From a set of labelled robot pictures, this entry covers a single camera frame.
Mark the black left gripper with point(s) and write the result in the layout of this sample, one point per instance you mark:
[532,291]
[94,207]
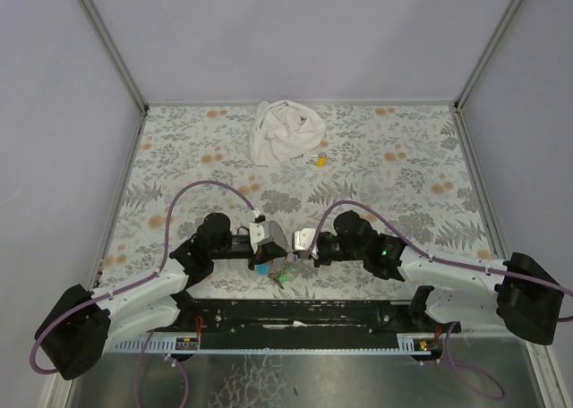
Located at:
[267,253]

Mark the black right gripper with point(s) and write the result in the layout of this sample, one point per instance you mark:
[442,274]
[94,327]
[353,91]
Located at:
[320,250]

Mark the blue keyring holder with rings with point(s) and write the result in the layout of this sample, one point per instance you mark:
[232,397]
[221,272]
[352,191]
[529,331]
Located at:
[272,248]

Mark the key with green tag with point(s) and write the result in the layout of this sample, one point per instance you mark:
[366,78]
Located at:
[283,275]

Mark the key with black tag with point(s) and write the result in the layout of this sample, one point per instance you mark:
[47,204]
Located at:
[277,282]

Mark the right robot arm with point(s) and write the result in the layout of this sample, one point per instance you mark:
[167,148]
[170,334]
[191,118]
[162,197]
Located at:
[516,293]

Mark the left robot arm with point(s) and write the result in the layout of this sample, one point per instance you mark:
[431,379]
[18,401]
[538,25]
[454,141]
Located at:
[84,323]

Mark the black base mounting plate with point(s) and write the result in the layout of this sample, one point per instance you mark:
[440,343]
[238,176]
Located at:
[249,325]

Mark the key with yellow tag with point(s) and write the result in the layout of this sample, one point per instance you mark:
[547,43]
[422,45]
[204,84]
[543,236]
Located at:
[320,159]

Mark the floral patterned table mat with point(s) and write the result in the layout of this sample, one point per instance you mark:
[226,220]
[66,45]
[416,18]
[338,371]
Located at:
[393,165]

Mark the crumpled white cloth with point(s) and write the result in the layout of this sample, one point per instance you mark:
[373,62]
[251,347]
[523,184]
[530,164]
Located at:
[283,130]

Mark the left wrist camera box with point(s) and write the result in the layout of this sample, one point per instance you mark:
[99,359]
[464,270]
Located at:
[259,233]

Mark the white slotted cable duct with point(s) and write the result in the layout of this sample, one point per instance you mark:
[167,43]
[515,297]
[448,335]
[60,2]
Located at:
[159,343]

